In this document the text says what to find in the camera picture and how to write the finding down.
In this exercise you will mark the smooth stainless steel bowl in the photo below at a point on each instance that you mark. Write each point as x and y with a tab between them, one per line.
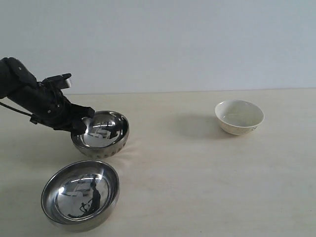
81	196

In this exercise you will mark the ribbed stainless steel bowl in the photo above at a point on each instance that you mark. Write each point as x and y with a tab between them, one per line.
105	135

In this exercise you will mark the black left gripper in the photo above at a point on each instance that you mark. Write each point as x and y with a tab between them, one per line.
48	106

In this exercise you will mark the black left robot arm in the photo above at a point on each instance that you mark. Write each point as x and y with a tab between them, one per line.
14	76

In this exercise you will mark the cream ceramic bowl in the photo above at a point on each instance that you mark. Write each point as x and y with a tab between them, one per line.
238	117

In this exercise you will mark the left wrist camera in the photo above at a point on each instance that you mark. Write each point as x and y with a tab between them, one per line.
62	81

